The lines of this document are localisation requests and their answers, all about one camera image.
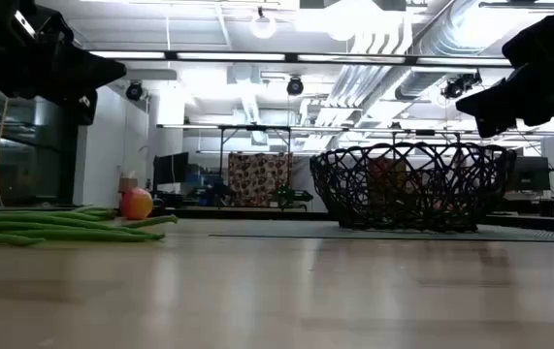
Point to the black computer monitor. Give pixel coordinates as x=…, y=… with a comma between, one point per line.
x=531, y=173
x=171, y=168

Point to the cardboard box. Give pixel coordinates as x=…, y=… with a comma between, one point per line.
x=127, y=183

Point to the grey woven placemat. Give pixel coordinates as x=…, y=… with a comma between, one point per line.
x=305, y=231

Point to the brown patterned cloth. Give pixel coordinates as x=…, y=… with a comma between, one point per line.
x=258, y=179

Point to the long linear ceiling light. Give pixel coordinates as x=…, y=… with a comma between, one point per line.
x=233, y=56
x=189, y=126

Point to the round white ceiling lamp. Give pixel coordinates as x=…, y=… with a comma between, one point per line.
x=263, y=24

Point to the green long bean bunch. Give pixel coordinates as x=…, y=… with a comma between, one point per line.
x=63, y=235

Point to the black metal frame stand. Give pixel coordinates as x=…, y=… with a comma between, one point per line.
x=257, y=128

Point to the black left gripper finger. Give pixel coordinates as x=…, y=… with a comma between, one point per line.
x=85, y=109
x=97, y=72

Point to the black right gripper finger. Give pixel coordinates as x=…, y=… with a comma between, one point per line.
x=492, y=109
x=538, y=41

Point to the black ceiling spot lamp cluster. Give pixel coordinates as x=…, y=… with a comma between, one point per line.
x=461, y=85

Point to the silver ventilation duct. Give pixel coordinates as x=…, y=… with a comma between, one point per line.
x=417, y=85

